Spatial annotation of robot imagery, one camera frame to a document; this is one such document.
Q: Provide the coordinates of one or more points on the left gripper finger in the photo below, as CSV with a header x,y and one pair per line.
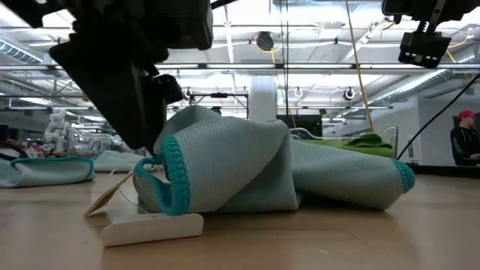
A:
x,y
112,86
155,123

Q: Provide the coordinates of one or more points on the blue microfiber towel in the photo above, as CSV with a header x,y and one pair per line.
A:
x,y
232,161
45,172
116,161

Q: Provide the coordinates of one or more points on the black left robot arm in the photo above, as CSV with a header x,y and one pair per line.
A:
x,y
30,9

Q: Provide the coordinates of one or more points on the white towel brand label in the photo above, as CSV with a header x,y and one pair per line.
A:
x,y
108,195

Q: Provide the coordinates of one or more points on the clear plastic basket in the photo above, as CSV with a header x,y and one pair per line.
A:
x,y
393,135
93,142

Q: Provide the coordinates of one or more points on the person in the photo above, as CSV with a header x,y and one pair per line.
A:
x,y
463,142
216,111

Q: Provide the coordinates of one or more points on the white paper hang tag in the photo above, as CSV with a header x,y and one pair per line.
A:
x,y
150,228

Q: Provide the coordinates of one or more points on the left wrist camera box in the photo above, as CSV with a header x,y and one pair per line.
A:
x,y
168,88

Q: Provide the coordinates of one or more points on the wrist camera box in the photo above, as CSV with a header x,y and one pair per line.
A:
x,y
168,88
423,48

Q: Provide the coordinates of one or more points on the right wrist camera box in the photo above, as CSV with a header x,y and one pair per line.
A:
x,y
423,48

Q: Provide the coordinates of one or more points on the black camera stand frame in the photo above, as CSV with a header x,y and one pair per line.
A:
x,y
218,95

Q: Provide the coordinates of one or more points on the black wall monitor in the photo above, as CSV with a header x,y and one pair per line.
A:
x,y
307,125

